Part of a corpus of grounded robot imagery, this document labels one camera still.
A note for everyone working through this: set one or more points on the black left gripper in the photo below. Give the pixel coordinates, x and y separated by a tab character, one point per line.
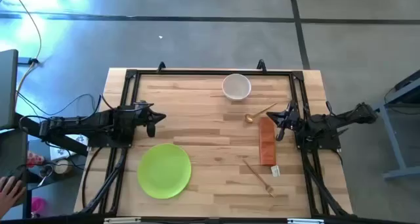
141	115

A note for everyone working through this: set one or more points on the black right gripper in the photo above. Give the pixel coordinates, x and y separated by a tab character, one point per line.
288	116

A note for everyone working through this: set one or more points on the lime green round plate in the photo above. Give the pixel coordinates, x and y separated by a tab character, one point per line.
164	171

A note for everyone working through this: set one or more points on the white round bowl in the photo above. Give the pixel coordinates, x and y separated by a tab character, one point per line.
236	86

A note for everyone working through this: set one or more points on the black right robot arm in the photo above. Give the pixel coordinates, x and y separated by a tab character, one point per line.
328	123

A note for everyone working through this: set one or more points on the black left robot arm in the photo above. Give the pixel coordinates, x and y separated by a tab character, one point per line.
82	122

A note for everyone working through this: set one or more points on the orange folded cloth napkin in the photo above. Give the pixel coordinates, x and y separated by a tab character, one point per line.
267	142

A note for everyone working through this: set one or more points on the gold metal spoon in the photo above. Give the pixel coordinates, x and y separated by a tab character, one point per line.
249	118

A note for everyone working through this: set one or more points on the small white paper tag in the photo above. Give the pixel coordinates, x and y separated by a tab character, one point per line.
275	170

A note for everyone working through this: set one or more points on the gold metal fork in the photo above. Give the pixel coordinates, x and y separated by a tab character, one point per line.
260	179

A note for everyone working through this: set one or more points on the white box with recycling print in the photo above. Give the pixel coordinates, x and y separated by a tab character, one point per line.
70	145

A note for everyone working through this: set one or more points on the round wooden cup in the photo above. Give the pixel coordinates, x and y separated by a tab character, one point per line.
63	167

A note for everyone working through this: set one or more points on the blue grey metal cart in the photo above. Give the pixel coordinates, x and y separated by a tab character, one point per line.
393	145

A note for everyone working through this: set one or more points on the red patterned pouch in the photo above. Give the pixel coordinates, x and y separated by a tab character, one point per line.
34	159

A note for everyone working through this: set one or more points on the pink plastic container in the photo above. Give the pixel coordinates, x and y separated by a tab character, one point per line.
38	205

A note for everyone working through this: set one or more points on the dark grey monitor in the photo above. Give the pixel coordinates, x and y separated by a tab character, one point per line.
8	89

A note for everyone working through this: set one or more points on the person's hand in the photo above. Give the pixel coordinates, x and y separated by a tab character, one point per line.
10	194

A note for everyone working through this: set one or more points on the black frame clamp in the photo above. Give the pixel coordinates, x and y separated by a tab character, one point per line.
161	66
261	65

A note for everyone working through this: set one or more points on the black metal table frame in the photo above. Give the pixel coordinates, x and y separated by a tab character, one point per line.
213	73

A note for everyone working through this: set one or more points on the silver metal bracket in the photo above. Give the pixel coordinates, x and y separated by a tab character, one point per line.
122	220
306	221

